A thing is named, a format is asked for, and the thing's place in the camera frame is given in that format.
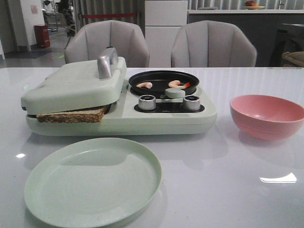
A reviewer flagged breakfast maker lid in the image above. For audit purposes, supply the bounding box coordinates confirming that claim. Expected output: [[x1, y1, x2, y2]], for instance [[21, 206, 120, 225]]
[[20, 48, 126, 115]]

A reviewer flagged pink plastic bowl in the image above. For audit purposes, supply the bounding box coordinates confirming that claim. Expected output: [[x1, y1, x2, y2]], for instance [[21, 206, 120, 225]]
[[230, 95, 304, 141]]

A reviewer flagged mint green breakfast maker base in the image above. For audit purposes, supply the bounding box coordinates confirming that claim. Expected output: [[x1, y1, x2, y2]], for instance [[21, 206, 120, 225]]
[[26, 80, 217, 136]]

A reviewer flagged silver left control knob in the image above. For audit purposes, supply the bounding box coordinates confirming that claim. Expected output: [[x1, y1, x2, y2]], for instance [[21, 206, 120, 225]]
[[138, 95, 156, 111]]

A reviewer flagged silver control knob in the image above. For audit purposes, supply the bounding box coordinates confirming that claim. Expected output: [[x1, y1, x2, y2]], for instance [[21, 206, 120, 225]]
[[182, 95, 200, 111], [138, 95, 156, 111]]

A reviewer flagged black round frying pan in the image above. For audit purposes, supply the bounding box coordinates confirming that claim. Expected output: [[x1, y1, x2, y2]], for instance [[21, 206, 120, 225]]
[[129, 70, 200, 98]]

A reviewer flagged silver right control knob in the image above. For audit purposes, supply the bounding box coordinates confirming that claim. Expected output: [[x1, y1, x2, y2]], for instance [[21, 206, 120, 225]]
[[182, 95, 200, 111]]

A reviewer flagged mint green plate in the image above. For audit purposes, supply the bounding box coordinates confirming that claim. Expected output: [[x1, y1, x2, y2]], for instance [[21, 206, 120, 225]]
[[24, 138, 162, 228]]

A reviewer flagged right grey upholstered chair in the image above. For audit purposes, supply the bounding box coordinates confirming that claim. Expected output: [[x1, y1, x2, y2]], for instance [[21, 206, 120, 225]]
[[171, 20, 257, 67]]

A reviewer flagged grey upholstered chair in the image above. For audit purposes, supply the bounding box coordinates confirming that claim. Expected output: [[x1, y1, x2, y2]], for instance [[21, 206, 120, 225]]
[[65, 20, 150, 68], [171, 20, 257, 67]]

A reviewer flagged white cabinet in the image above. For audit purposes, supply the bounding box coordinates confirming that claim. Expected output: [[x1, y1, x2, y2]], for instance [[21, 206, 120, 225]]
[[145, 0, 188, 67]]

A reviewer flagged left grey upholstered chair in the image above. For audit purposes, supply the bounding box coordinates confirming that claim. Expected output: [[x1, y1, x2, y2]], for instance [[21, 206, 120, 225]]
[[65, 20, 150, 68]]

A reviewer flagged red barrier tape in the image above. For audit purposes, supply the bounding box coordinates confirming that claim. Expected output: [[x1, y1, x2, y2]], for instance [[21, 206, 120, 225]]
[[81, 12, 137, 19]]

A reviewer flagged red bin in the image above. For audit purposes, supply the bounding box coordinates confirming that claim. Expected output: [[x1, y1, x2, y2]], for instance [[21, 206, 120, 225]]
[[34, 25, 50, 48]]

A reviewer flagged person in plaid shirt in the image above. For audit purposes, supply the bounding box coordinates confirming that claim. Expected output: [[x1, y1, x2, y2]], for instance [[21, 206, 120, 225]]
[[58, 0, 75, 29]]

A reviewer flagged dark grey counter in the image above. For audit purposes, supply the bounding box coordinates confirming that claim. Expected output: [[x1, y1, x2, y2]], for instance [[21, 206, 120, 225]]
[[188, 9, 304, 67]]

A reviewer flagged fruit plate on counter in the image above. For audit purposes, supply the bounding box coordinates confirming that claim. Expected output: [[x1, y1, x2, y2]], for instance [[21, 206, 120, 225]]
[[244, 0, 265, 10]]

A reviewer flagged mint green pan handle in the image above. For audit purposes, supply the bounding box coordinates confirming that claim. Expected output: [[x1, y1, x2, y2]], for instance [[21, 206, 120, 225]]
[[161, 88, 185, 99]]

